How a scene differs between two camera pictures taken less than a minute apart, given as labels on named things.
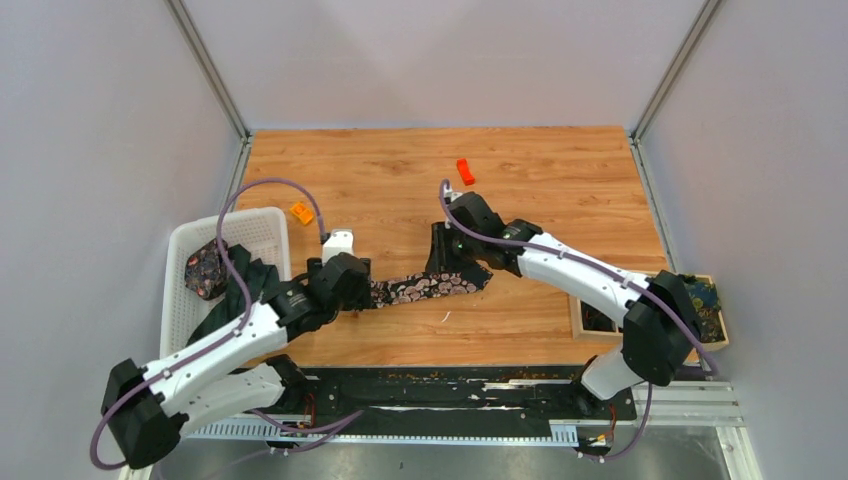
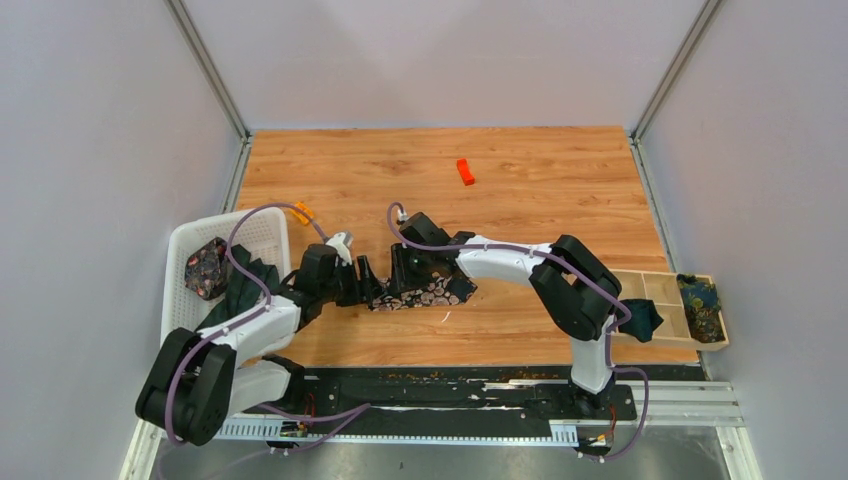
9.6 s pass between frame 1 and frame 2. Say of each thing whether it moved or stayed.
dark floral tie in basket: stayed
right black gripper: moved
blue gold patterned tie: stayed
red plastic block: stayed
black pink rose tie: moved
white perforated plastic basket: stayed
